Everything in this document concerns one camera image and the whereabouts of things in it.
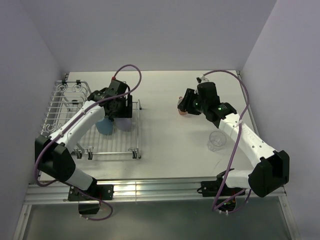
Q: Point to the white wire dish rack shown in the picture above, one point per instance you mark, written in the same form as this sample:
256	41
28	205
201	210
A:
67	98

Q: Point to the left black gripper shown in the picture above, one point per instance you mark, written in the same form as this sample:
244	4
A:
126	112

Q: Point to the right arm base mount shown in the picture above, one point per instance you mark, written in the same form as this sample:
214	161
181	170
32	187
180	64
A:
210	189

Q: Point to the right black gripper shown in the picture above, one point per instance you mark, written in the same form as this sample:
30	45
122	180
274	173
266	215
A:
186	104

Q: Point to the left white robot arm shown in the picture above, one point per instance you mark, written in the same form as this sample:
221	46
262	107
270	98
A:
53	152

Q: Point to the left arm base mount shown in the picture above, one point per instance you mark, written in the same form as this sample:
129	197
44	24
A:
101	192

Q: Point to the blue cup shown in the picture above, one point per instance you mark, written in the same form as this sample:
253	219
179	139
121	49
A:
104	126

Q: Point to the lilac cup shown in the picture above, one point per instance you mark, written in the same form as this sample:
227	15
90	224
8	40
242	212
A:
123	124

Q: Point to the clear glass tumbler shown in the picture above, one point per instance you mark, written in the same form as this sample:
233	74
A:
216	141

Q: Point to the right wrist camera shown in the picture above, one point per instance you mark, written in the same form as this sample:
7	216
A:
202	79

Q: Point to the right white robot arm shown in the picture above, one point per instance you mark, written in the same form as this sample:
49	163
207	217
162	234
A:
271	168

